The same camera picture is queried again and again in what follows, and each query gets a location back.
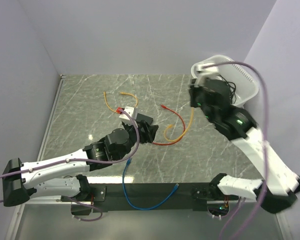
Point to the white plastic basin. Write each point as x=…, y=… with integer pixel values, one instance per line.
x=246, y=86

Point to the black network switch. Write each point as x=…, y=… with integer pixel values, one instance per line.
x=141, y=117

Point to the aluminium rail frame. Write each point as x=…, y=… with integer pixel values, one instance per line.
x=18, y=210

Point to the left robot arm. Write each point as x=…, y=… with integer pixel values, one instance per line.
x=62, y=175

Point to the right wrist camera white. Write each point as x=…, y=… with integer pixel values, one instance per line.
x=204, y=71

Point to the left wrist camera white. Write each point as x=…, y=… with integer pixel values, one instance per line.
x=127, y=113

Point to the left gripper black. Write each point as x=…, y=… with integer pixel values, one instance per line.
x=147, y=136

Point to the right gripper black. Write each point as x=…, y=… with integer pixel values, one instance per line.
x=192, y=88

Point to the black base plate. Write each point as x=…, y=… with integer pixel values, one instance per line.
x=191, y=195

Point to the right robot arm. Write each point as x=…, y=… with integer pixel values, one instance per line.
x=240, y=128

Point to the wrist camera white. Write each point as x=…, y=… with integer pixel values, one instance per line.
x=204, y=71
x=127, y=113

